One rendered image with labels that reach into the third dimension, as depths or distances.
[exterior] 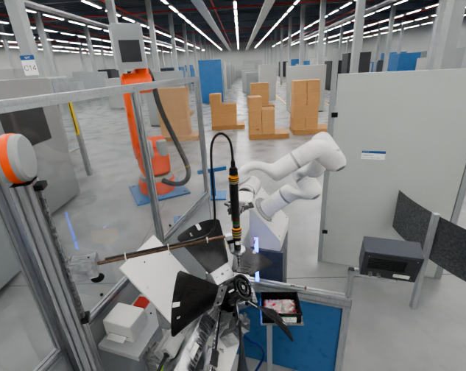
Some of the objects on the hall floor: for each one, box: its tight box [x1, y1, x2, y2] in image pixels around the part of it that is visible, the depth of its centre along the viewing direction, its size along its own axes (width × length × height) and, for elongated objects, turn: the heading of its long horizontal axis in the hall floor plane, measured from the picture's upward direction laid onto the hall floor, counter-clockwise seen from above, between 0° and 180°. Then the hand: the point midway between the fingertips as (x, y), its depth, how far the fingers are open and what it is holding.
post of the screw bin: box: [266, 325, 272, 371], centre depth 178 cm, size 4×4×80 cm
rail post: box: [334, 308, 350, 371], centre depth 182 cm, size 4×4×78 cm
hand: (235, 210), depth 122 cm, fingers closed on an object, 4 cm apart
